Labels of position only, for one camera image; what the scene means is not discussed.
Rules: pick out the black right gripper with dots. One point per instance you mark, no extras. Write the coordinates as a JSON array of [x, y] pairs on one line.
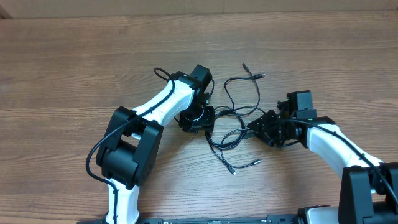
[[263, 129]]

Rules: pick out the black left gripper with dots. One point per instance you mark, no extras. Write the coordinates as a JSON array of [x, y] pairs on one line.
[[208, 121]]

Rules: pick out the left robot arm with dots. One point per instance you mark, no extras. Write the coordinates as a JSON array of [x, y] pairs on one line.
[[127, 152]]

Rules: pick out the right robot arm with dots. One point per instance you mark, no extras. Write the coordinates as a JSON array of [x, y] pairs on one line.
[[368, 192]]

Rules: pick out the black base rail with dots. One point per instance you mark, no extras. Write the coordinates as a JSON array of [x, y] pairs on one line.
[[214, 220]]

